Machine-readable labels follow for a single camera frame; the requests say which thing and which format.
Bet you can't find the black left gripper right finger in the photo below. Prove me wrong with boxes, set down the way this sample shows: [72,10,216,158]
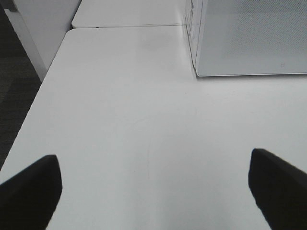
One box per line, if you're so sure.
[248,149,307,230]

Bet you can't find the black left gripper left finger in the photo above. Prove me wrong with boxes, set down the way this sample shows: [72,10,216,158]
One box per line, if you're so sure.
[0,155,63,230]

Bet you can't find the white microwave door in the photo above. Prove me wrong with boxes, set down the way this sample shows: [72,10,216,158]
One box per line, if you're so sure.
[196,0,307,77]

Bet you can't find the white partition panel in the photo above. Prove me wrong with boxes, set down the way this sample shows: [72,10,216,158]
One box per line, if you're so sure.
[0,0,81,81]

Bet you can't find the white adjacent table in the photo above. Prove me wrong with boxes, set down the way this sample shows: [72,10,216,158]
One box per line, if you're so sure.
[71,0,186,28]

